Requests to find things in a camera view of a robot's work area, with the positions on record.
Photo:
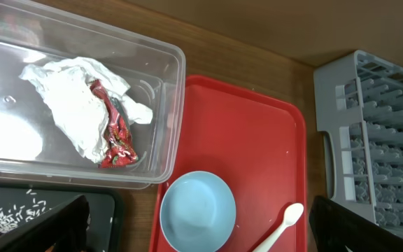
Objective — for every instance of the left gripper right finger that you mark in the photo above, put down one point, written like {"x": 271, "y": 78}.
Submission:
{"x": 335, "y": 228}

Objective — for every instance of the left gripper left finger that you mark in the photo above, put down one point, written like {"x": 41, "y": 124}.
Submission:
{"x": 63, "y": 228}

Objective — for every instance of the white rice pile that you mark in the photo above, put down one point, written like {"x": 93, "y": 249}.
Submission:
{"x": 14, "y": 215}

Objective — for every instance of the red snack wrapper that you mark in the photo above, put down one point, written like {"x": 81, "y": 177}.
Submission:
{"x": 120, "y": 151}

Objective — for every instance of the light blue bowl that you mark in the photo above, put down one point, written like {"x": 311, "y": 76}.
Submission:
{"x": 198, "y": 212}

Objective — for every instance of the white tissue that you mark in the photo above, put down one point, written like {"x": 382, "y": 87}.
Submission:
{"x": 64, "y": 87}

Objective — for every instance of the grey dishwasher rack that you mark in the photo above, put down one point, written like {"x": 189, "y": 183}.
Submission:
{"x": 359, "y": 109}

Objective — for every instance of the white plastic spoon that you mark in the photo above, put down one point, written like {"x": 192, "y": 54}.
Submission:
{"x": 290, "y": 217}

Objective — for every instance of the black plastic tray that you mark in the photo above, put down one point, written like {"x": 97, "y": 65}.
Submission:
{"x": 106, "y": 209}

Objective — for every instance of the clear plastic bin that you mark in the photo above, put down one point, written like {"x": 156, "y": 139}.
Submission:
{"x": 33, "y": 148}

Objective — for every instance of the red serving tray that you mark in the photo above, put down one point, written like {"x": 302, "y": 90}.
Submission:
{"x": 255, "y": 143}

